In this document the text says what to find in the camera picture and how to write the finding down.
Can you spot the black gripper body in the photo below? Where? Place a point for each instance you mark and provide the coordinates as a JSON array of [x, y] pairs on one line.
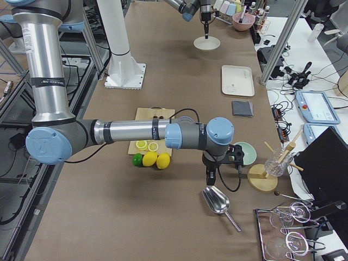
[[205, 17], [209, 163]]

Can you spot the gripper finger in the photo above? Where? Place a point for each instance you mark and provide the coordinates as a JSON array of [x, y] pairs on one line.
[[206, 30], [210, 177]]

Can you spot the cream round plate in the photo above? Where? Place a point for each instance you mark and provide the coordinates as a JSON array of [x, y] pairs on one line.
[[209, 44]]

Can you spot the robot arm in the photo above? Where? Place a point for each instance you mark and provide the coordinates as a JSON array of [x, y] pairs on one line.
[[189, 10], [56, 133]]

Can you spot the cream rabbit tray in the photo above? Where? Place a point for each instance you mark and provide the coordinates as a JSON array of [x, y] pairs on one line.
[[237, 81]]

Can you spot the metal ice scoop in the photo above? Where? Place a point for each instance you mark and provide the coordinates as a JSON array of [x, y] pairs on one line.
[[218, 203]]

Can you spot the black stirrer in bowl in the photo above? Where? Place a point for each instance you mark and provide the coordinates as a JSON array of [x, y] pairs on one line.
[[242, 14]]

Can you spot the mint green bowl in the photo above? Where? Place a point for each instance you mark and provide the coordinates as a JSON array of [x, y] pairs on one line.
[[250, 153]]

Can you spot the pink bowl with ice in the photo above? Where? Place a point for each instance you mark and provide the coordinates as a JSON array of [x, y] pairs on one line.
[[247, 22]]

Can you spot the wooden cup stand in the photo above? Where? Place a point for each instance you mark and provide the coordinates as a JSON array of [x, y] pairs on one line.
[[264, 182]]

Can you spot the whole yellow lemon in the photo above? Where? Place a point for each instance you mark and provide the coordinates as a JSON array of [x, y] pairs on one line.
[[163, 161], [149, 159]]

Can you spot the lemon slice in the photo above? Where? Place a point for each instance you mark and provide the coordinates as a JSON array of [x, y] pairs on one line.
[[152, 147], [141, 145]]

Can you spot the clear glass cup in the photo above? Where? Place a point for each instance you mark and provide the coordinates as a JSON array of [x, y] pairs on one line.
[[278, 162]]

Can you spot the grey folded cloth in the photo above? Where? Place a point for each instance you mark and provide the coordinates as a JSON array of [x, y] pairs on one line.
[[242, 108]]

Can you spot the green lime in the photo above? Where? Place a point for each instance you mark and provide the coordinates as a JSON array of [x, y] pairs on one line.
[[137, 160]]

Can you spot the bamboo cutting board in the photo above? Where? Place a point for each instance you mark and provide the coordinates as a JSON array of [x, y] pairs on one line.
[[148, 114]]

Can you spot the blue teach pendant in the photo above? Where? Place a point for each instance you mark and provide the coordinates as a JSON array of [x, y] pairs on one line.
[[315, 107], [313, 130]]

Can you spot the black monitor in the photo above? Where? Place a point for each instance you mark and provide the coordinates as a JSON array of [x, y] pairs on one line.
[[324, 164]]

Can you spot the aluminium frame post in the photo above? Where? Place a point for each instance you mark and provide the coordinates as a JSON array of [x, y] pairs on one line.
[[282, 40]]

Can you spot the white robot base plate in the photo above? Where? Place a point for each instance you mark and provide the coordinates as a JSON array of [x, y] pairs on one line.
[[124, 72]]

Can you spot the metal wire glass rack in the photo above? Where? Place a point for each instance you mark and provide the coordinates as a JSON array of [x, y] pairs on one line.
[[299, 231]]

